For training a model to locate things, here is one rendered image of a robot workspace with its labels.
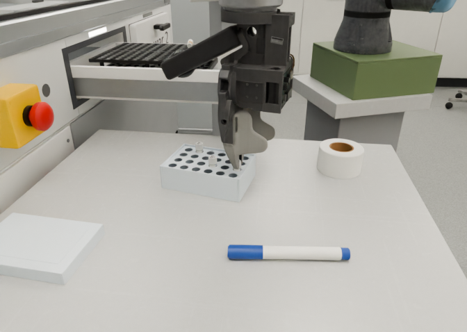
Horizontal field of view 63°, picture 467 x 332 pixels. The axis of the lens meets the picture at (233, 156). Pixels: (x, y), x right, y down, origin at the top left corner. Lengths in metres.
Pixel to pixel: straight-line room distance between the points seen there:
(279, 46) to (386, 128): 0.71
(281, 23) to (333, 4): 3.33
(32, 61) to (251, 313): 0.50
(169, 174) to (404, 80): 0.70
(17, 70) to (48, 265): 0.32
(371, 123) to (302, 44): 2.75
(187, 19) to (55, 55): 1.82
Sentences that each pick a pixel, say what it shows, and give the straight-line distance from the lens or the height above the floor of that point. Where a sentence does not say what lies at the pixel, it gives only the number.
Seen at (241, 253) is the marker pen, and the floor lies 0.77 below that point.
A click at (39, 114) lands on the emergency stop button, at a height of 0.88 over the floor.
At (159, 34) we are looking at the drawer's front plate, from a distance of 1.21.
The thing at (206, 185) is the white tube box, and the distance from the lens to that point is 0.55.
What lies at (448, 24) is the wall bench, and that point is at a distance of 4.09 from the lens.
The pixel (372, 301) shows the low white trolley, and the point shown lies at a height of 0.76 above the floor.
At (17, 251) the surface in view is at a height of 0.78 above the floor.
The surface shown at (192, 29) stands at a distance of 2.52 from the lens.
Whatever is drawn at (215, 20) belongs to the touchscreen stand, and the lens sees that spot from 1.83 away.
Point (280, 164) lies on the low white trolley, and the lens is 0.65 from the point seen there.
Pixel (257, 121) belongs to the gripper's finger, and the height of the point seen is 0.87.
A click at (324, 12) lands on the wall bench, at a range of 3.78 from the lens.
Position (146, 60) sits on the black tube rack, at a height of 0.90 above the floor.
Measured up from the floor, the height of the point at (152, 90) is 0.86.
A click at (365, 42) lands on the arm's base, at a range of 1.06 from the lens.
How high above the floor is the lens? 1.06
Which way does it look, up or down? 27 degrees down
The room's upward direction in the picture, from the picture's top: straight up
